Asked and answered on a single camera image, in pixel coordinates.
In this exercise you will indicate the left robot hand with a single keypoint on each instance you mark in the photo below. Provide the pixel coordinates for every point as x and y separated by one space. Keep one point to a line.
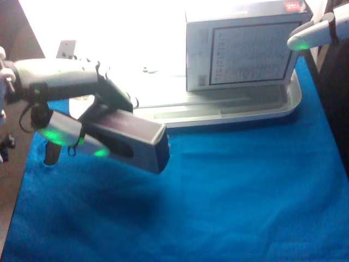
54 79

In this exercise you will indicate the grey metal bracket plate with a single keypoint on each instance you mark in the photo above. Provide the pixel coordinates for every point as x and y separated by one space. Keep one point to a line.
66 47

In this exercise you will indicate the blue table cloth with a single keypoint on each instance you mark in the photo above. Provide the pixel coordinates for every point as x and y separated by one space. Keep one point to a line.
218 204

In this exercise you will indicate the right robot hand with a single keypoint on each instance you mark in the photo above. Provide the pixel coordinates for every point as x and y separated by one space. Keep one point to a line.
310 35

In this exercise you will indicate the small grey cardboard box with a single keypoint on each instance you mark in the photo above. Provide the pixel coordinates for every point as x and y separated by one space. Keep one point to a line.
141 142

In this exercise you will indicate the white plastic tray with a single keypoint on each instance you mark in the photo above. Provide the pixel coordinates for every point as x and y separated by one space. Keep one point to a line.
245 114

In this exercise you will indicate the large grey printed box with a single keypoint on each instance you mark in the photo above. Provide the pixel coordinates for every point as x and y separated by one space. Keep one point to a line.
245 54

